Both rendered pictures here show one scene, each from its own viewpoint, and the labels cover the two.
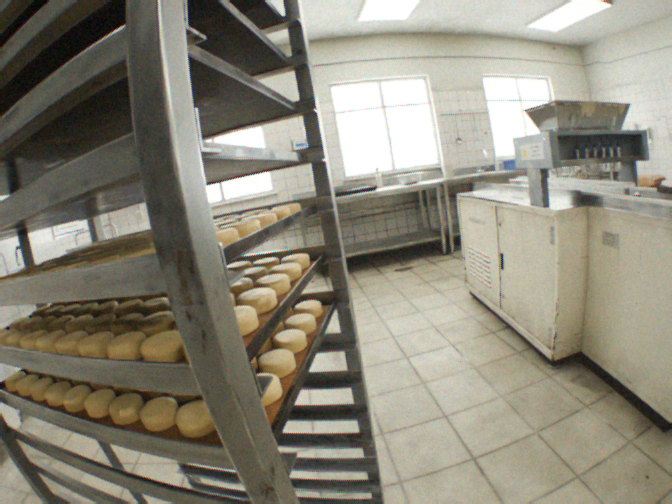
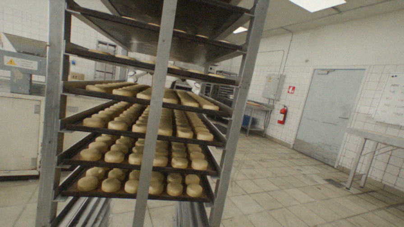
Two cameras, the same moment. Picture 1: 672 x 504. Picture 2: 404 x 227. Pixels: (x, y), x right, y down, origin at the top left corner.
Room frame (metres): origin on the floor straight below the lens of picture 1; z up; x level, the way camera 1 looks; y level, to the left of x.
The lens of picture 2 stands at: (0.62, 1.14, 1.21)
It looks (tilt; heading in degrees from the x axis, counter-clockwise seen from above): 9 degrees down; 247
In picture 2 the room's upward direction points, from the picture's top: 10 degrees clockwise
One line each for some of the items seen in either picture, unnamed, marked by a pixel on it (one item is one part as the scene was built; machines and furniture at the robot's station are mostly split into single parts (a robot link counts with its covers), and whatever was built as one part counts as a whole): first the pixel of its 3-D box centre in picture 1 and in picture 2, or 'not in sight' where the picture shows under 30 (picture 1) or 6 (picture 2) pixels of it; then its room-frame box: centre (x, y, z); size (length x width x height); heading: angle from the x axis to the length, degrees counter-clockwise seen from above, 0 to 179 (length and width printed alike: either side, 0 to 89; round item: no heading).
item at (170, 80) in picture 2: not in sight; (167, 78); (0.11, -1.50, 1.20); 0.34 x 0.30 x 0.36; 168
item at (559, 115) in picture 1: (581, 118); (40, 49); (1.42, -1.33, 1.25); 0.56 x 0.29 x 0.14; 89
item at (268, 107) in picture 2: not in sight; (239, 113); (-2.87, -3.99, 0.49); 1.90 x 0.72 x 0.98; 95
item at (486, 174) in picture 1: (433, 202); not in sight; (4.20, -1.30, 0.61); 3.40 x 0.70 x 1.22; 95
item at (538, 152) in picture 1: (587, 165); (39, 73); (1.42, -1.33, 1.01); 0.72 x 0.33 x 0.34; 89
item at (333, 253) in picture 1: (192, 271); (105, 128); (0.68, 0.31, 0.96); 0.64 x 0.03 x 0.03; 79
